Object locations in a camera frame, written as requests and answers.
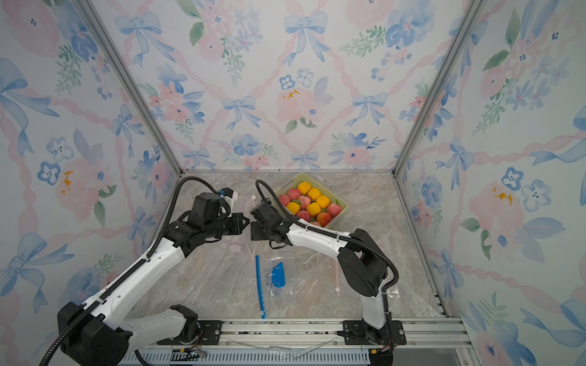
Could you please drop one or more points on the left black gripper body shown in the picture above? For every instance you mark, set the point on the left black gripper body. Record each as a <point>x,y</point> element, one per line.
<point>221,228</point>

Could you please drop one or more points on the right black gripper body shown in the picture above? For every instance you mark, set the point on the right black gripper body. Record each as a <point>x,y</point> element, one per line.
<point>259,231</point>

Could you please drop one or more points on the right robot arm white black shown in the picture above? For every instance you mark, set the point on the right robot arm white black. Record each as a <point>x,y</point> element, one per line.
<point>377,318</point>

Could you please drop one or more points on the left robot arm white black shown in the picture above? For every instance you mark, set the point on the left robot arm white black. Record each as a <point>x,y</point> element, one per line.
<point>99,331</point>

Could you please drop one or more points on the pink peach lower centre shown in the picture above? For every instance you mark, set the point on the pink peach lower centre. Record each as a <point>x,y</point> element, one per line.
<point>304,215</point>

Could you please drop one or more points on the pink peach upper left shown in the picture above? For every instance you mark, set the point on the pink peach upper left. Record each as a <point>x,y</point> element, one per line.
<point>293,194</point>

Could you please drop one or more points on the pink peach green leaf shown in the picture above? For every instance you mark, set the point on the pink peach green leaf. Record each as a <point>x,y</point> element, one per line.
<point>303,201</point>

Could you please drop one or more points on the yellow peach top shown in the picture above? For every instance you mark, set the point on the yellow peach top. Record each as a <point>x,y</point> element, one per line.
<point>304,187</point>

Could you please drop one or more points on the blue zipper clear bag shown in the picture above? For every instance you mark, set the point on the blue zipper clear bag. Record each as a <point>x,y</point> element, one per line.
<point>278,277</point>

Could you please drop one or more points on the light green plastic basket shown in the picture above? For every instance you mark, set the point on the light green plastic basket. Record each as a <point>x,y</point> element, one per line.
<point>312,201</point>

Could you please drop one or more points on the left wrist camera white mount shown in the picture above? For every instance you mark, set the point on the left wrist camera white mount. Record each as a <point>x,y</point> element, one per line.
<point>229,195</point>

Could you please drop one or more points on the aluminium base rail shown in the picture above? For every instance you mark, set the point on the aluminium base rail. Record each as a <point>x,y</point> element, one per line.
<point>434,341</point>

